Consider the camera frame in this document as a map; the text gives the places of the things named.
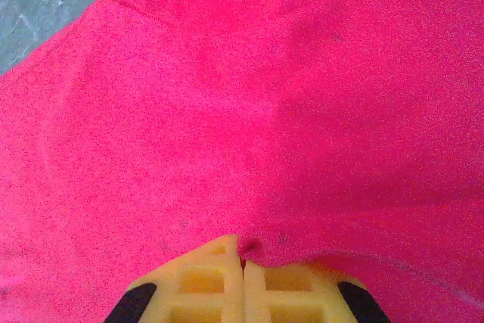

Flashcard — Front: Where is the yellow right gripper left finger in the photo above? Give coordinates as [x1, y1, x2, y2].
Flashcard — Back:
[104, 234, 243, 323]

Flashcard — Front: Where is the red t-shirt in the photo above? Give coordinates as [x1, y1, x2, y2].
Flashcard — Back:
[0, 0, 484, 323]

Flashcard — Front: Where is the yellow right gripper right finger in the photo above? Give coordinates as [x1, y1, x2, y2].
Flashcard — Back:
[241, 258, 392, 323]

